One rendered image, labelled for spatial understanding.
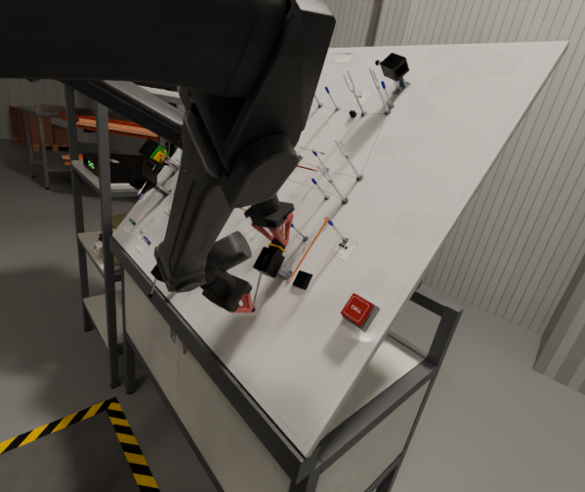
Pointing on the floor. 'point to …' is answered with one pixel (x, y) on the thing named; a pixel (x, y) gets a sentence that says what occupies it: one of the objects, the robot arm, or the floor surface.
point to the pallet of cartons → (55, 137)
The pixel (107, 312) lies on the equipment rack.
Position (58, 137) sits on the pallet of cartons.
